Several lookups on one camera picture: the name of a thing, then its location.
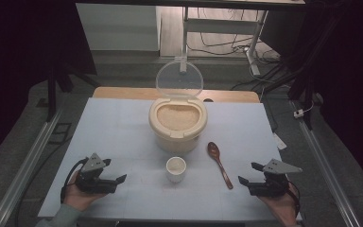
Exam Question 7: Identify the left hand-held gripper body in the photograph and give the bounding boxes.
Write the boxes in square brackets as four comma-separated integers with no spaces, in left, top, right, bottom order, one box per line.
[75,152,118,195]

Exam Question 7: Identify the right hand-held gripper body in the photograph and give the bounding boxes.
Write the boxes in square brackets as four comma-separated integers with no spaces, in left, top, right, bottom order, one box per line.
[247,158,303,199]

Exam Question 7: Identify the brown wooden spoon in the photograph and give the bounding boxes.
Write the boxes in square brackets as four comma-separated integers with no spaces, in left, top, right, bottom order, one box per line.
[206,141,234,190]

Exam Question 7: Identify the white cup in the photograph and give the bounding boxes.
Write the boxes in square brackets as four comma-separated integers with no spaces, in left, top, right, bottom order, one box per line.
[165,156,187,183]

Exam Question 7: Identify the cream rice container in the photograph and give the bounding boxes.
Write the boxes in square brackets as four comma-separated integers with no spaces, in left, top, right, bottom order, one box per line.
[147,96,209,155]

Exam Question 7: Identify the heap of rice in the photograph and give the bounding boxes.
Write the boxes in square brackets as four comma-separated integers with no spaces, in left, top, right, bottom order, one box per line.
[156,103,200,131]

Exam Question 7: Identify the person's left hand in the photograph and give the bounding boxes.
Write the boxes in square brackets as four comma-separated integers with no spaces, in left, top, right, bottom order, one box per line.
[63,171,108,212]

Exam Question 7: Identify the person's right hand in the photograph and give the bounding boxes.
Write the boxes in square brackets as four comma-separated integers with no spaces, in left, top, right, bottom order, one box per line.
[258,183,301,227]

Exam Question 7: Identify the pale blue table mat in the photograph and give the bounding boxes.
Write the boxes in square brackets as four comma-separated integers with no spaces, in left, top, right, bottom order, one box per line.
[37,97,303,221]

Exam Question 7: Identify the white paper tag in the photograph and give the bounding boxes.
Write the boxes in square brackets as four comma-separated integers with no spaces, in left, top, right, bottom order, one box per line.
[272,131,287,150]

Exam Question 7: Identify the wooden table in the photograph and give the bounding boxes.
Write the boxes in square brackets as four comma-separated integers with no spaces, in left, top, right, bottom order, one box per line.
[93,86,261,104]

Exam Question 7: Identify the black tripod stand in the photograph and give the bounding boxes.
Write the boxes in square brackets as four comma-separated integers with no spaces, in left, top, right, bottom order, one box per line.
[45,62,100,122]

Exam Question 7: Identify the black metal stand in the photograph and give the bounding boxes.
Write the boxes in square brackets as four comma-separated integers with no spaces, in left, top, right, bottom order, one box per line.
[261,12,344,131]

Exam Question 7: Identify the transparent container lid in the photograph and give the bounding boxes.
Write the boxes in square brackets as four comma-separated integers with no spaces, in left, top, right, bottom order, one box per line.
[155,60,204,98]

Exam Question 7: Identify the black curtain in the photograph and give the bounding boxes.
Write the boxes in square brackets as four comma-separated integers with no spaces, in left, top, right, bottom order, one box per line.
[261,0,363,197]
[0,0,97,171]

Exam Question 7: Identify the white cabinet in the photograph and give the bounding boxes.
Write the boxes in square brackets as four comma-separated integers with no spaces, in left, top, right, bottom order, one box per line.
[76,3,160,52]

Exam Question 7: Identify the left hand-held gripper black cable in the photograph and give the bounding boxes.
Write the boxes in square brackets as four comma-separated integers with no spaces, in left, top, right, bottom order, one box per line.
[60,157,89,204]

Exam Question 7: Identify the hand-held gripper black cable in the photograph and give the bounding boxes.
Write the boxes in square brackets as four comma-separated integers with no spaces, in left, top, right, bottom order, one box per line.
[60,157,89,204]
[285,180,303,219]

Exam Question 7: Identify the right hand-held gripper black cable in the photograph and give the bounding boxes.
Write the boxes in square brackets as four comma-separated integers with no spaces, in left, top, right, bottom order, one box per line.
[285,180,303,219]

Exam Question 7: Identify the aluminium rail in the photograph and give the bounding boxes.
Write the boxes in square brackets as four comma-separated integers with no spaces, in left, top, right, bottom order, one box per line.
[291,100,362,227]
[0,108,64,227]

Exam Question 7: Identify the black floor cables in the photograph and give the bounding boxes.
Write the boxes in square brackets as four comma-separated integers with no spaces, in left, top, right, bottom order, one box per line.
[187,8,282,61]

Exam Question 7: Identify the white desk frame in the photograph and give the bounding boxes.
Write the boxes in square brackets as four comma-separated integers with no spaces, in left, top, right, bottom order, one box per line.
[179,6,269,77]

